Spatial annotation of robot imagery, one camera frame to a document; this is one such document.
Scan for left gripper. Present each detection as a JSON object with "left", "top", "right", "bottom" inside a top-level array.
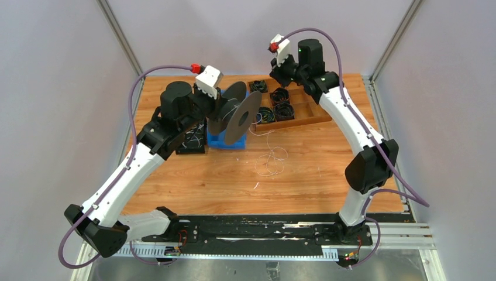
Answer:
[{"left": 180, "top": 82, "right": 228, "bottom": 133}]

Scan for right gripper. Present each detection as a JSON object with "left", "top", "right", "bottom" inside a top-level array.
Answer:
[{"left": 269, "top": 51, "right": 308, "bottom": 89}]

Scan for dark grey cable spool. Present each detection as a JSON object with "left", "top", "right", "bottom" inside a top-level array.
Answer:
[{"left": 207, "top": 81, "right": 262, "bottom": 145}]

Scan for white wire cable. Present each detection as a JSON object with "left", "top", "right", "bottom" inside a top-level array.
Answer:
[{"left": 222, "top": 102, "right": 290, "bottom": 177}]

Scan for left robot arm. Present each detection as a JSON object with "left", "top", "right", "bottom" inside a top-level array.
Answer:
[{"left": 64, "top": 81, "right": 226, "bottom": 258}]

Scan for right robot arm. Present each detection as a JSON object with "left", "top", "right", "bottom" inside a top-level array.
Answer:
[{"left": 268, "top": 35, "right": 399, "bottom": 244}]

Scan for rolled tie orange pattern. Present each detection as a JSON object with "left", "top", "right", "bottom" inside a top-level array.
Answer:
[{"left": 270, "top": 87, "right": 290, "bottom": 106}]

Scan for rolled tie green pattern back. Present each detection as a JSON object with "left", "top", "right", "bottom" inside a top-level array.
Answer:
[{"left": 249, "top": 80, "right": 268, "bottom": 93}]

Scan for black plastic bin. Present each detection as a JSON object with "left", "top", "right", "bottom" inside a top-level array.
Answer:
[{"left": 175, "top": 123, "right": 206, "bottom": 155}]

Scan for wooden compartment tray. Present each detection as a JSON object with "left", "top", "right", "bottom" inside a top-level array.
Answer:
[{"left": 247, "top": 78, "right": 332, "bottom": 132}]

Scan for blue plastic bin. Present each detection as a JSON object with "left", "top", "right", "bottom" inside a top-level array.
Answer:
[{"left": 207, "top": 87, "right": 254, "bottom": 146}]

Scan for rolled tie dark floral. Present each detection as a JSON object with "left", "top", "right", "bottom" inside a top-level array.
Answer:
[{"left": 274, "top": 102, "right": 294, "bottom": 122}]

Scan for rolled tie yellow green front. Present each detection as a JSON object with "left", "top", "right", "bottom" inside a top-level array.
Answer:
[{"left": 256, "top": 107, "right": 276, "bottom": 124}]

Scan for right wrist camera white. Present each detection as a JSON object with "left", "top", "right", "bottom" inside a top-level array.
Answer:
[{"left": 268, "top": 34, "right": 290, "bottom": 67}]

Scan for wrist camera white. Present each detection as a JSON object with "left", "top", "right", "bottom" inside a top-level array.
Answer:
[
  {"left": 195, "top": 66, "right": 223, "bottom": 100},
  {"left": 268, "top": 34, "right": 290, "bottom": 67}
]

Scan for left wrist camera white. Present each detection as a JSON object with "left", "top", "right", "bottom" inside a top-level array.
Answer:
[{"left": 195, "top": 66, "right": 223, "bottom": 100}]

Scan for white wires in black bin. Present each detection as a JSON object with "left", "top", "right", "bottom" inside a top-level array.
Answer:
[{"left": 184, "top": 124, "right": 205, "bottom": 149}]

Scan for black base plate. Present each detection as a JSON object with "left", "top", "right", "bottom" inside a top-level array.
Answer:
[{"left": 142, "top": 214, "right": 373, "bottom": 257}]

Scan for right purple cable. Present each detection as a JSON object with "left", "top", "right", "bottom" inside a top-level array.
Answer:
[{"left": 271, "top": 27, "right": 430, "bottom": 269}]

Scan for purple cable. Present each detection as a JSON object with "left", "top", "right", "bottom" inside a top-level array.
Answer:
[
  {"left": 271, "top": 27, "right": 430, "bottom": 269},
  {"left": 58, "top": 64, "right": 202, "bottom": 270}
]

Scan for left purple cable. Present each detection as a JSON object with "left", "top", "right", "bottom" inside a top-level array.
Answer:
[{"left": 58, "top": 64, "right": 202, "bottom": 270}]

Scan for aluminium frame rail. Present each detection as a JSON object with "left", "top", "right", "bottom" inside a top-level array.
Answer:
[{"left": 101, "top": 214, "right": 435, "bottom": 261}]

